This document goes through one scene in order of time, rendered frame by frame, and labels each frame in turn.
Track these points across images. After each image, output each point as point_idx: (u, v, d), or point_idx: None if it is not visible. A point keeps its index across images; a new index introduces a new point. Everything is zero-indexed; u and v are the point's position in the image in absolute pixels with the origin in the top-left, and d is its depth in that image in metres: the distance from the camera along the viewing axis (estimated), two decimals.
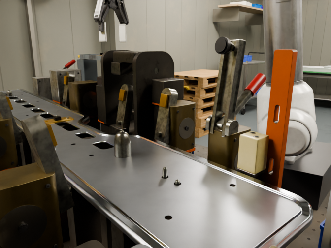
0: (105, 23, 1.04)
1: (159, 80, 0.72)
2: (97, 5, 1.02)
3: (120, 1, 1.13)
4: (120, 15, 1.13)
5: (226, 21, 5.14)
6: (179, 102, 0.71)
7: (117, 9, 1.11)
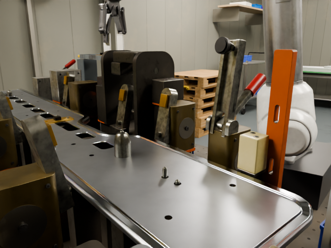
0: (110, 35, 1.07)
1: (159, 80, 0.72)
2: (100, 16, 1.04)
3: (120, 10, 1.13)
4: (118, 23, 1.13)
5: (226, 21, 5.14)
6: (179, 102, 0.71)
7: (117, 16, 1.11)
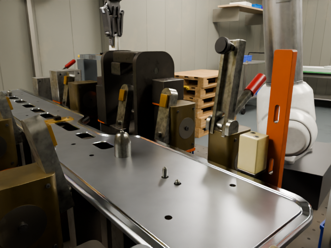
0: (115, 38, 1.10)
1: (159, 80, 0.72)
2: (103, 19, 1.06)
3: (120, 12, 1.13)
4: (116, 24, 1.11)
5: (226, 21, 5.14)
6: (179, 102, 0.71)
7: (115, 16, 1.10)
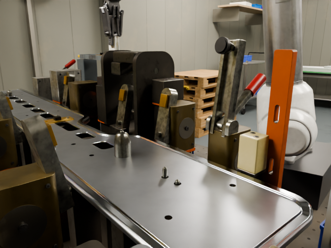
0: (115, 38, 1.10)
1: (159, 80, 0.72)
2: (103, 19, 1.06)
3: (119, 11, 1.13)
4: (115, 24, 1.11)
5: (226, 21, 5.14)
6: (179, 102, 0.71)
7: (115, 16, 1.10)
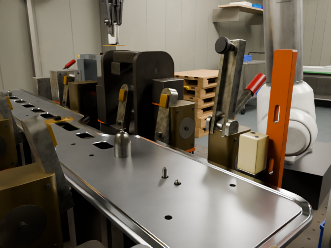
0: (115, 26, 1.09)
1: (159, 80, 0.72)
2: (103, 8, 1.05)
3: (119, 0, 1.12)
4: (115, 13, 1.10)
5: (226, 21, 5.14)
6: (179, 102, 0.71)
7: (115, 5, 1.09)
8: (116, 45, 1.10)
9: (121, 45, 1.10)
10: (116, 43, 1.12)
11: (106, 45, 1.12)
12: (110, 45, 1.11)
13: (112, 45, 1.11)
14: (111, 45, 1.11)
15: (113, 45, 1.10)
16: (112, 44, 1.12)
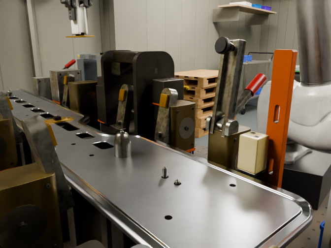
0: (78, 9, 0.75)
1: (159, 80, 0.72)
2: None
3: None
4: None
5: (226, 21, 5.14)
6: (179, 102, 0.71)
7: None
8: (80, 36, 0.76)
9: (86, 36, 0.75)
10: (83, 33, 0.78)
11: (69, 36, 0.78)
12: (73, 36, 0.77)
13: (75, 36, 0.77)
14: (74, 36, 0.77)
15: (76, 36, 0.76)
16: (76, 35, 0.78)
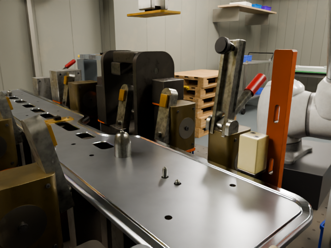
0: None
1: (159, 80, 0.72)
2: None
3: None
4: None
5: (226, 21, 5.14)
6: (179, 102, 0.71)
7: None
8: (153, 12, 0.38)
9: (165, 11, 0.37)
10: (159, 7, 0.41)
11: (133, 13, 0.42)
12: (141, 14, 0.40)
13: (144, 13, 0.40)
14: (142, 13, 0.40)
15: (146, 12, 0.39)
16: (146, 12, 0.41)
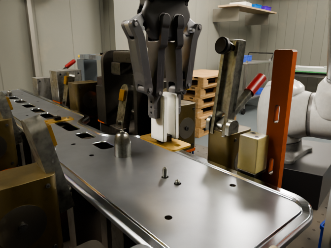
0: (166, 100, 0.41)
1: None
2: (132, 55, 0.38)
3: (190, 28, 0.43)
4: (173, 63, 0.42)
5: (226, 21, 5.14)
6: None
7: (173, 43, 0.41)
8: (166, 149, 0.42)
9: (176, 150, 0.41)
10: (170, 136, 0.44)
11: (146, 139, 0.45)
12: (153, 143, 0.44)
13: (156, 144, 0.43)
14: (154, 143, 0.44)
15: (158, 144, 0.43)
16: (158, 140, 0.45)
